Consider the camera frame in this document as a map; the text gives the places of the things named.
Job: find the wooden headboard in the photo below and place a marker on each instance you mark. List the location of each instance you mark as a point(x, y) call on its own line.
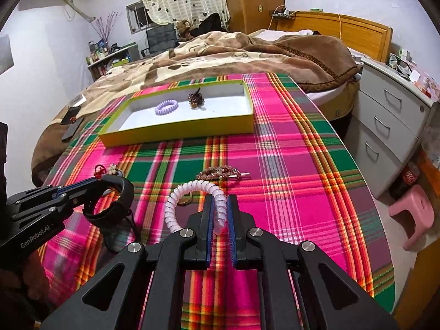
point(361, 34)

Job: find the wooden wardrobe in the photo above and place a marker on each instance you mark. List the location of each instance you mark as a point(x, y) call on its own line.
point(251, 0)

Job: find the yellow-green shallow box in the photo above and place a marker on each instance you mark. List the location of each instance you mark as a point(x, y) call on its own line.
point(172, 134)

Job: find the purple decorative branches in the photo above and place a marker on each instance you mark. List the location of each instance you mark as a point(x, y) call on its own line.
point(106, 27)

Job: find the cola bottle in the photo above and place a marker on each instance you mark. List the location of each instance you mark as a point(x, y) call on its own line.
point(409, 177)

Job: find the bed mattress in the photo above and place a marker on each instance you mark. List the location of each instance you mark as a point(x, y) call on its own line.
point(340, 99)

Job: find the black clothing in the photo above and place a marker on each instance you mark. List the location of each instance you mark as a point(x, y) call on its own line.
point(211, 24)

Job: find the black office chair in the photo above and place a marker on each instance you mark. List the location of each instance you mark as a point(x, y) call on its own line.
point(161, 39)

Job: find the brown beaded barrette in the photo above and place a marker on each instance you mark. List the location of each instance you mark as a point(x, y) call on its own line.
point(220, 172)

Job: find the black flat case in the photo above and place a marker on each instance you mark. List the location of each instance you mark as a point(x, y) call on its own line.
point(73, 131)

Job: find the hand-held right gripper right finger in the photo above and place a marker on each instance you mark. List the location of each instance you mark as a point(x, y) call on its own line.
point(231, 233)

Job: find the white pillow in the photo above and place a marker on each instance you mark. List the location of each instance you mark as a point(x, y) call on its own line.
point(285, 34)

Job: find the white desk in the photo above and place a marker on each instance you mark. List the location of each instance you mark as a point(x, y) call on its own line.
point(113, 60)

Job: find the pink green plaid cloth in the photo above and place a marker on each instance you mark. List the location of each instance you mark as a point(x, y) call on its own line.
point(292, 165)

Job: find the pink box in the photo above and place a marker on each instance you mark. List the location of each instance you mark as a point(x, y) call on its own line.
point(426, 84)

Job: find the brown patterned blanket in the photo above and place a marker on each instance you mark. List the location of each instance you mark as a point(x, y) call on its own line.
point(240, 55)

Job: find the brown teddy bear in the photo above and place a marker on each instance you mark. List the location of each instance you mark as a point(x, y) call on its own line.
point(184, 28)

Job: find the window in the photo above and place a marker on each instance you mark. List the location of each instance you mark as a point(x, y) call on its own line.
point(135, 17)

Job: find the black hair band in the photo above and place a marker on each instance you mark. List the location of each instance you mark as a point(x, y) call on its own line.
point(125, 192)

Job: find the wall pipe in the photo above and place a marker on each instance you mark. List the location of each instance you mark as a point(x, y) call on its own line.
point(79, 11)

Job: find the power strip shelf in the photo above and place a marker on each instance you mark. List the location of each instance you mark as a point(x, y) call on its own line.
point(283, 13)

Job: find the brown beaded hair clip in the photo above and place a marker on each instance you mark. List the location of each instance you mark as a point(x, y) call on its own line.
point(195, 99)

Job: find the white drawer cabinet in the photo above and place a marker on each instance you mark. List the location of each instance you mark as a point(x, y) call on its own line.
point(378, 120)

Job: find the green white box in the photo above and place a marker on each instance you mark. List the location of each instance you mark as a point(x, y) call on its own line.
point(404, 53)

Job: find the black card with orange ornament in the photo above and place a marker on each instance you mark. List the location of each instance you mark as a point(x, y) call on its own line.
point(71, 114)

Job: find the pink plastic stool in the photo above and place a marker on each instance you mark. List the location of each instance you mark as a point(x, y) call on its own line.
point(409, 206)

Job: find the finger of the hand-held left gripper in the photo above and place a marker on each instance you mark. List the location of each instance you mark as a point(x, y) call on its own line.
point(75, 186)
point(68, 203)

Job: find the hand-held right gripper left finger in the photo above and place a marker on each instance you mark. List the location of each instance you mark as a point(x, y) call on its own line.
point(208, 233)

